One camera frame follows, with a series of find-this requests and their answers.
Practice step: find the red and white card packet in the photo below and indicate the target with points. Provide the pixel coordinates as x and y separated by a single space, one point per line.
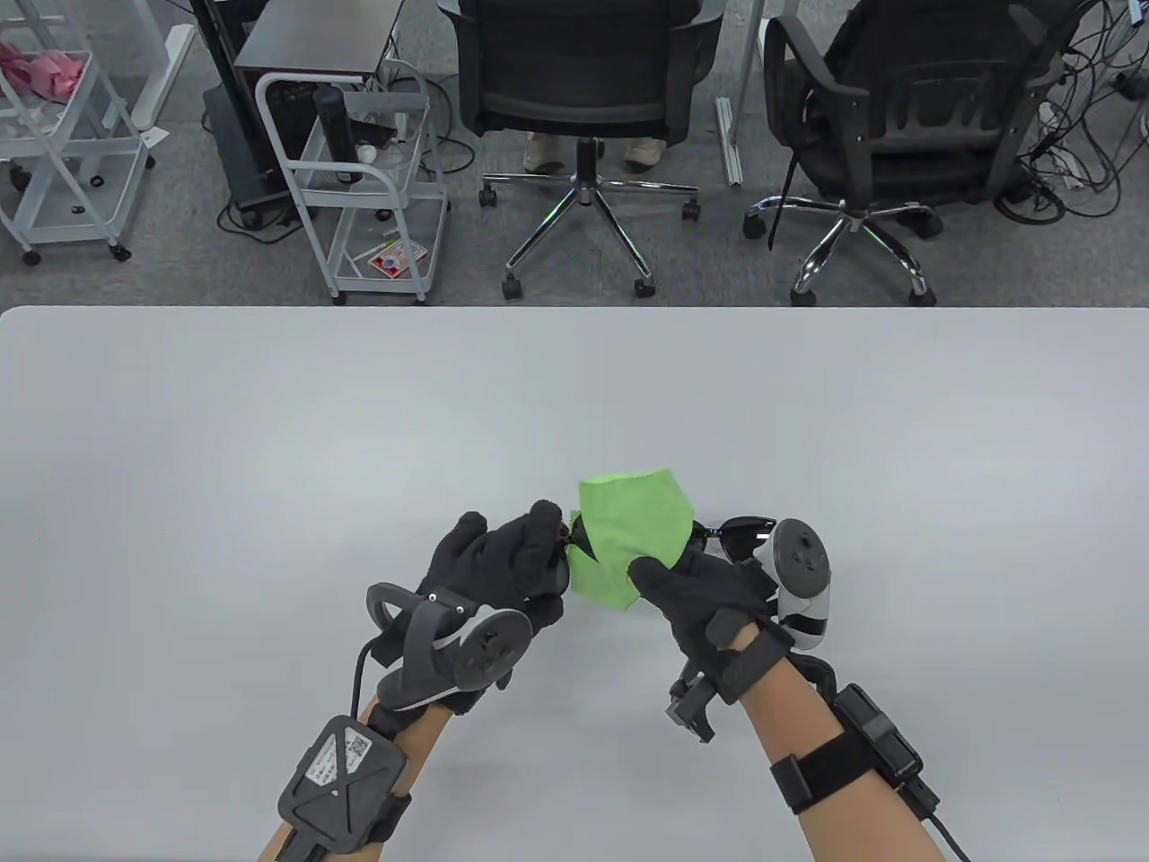
395 260

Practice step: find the dark brown small table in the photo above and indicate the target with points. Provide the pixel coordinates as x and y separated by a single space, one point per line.
314 36

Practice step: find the grey right hand controller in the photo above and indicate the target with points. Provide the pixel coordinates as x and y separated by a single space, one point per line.
799 552

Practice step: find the pink cloth bundle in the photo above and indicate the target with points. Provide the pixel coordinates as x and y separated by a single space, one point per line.
45 72

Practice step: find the black wrist sensor box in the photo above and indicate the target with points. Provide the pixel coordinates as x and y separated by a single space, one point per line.
337 772
875 732

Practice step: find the person's right forearm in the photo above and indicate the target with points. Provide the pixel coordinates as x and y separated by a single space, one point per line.
790 718

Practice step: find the person's left hand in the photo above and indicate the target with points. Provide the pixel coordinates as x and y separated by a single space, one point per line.
503 566

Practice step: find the white power strip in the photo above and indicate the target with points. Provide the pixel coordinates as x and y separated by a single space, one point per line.
1068 171

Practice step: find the black thick frame sunglasses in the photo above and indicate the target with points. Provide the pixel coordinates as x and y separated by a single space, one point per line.
574 539

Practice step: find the black mesh-back office chair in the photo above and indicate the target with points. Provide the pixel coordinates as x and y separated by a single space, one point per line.
574 54

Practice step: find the black cylindrical bottle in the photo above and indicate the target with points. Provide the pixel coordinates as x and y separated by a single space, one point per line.
337 135

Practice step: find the green cleaning cloth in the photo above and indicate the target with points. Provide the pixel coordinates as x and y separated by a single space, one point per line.
628 521

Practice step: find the person's right hand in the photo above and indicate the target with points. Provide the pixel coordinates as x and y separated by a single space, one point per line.
709 602

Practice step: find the grey left hand controller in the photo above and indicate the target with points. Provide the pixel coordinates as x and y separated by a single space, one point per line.
485 646

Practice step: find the black computer tower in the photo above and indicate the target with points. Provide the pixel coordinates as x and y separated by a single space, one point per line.
238 153

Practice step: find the white desk foot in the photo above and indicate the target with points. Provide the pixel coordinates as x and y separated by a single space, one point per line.
162 81

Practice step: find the person's left forearm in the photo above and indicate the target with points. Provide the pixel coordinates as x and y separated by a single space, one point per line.
422 745

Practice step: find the black handheld device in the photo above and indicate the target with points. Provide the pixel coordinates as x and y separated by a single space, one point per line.
372 133

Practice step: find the white desk leg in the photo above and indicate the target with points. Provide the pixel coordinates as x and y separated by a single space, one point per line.
729 144

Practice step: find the black left wrist sensor box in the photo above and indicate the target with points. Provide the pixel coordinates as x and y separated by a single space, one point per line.
337 772

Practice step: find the black ribbed-back office chair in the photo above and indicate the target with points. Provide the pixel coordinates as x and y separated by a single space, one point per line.
898 54

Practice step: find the grey hand controller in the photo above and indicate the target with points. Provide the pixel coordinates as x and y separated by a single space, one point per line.
799 552
485 646

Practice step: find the black right wrist sensor box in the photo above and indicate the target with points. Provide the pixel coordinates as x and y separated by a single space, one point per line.
875 732

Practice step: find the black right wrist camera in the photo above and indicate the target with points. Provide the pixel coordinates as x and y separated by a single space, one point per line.
691 709

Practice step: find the black browline sunglasses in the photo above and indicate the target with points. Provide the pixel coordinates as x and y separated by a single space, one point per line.
745 539

